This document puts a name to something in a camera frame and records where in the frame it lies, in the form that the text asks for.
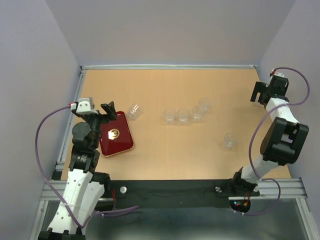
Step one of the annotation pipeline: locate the clear glass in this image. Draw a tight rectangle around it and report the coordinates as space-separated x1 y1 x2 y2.
192 105 204 122
126 103 143 121
164 108 176 124
177 108 190 125
198 97 211 113

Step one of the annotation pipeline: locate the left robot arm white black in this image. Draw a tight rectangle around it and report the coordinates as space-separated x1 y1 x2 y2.
38 97 117 240

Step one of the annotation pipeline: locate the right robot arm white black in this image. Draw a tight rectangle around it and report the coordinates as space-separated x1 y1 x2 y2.
230 73 309 195

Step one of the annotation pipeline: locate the red tray with gold rim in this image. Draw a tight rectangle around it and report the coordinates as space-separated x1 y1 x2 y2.
100 111 134 157

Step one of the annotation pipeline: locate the clear glass lone right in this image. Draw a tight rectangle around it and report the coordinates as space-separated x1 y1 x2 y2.
223 132 238 150

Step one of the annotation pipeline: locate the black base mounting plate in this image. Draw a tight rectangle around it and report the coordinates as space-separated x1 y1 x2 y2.
95 179 260 211

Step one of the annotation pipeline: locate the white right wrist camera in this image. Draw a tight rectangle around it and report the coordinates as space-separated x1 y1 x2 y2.
269 70 285 79

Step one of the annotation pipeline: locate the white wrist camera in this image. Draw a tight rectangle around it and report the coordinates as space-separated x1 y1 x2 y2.
69 97 97 115
269 70 285 79

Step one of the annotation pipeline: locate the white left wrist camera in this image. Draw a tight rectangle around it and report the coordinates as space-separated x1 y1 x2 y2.
69 97 97 115

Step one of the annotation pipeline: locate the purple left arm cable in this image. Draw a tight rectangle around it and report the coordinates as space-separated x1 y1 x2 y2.
36 104 140 229

